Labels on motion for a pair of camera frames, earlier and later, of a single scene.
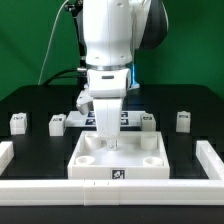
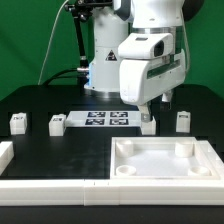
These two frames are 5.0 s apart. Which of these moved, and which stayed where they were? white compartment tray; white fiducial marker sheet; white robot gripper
Moved: white compartment tray; white robot gripper
Stayed: white fiducial marker sheet
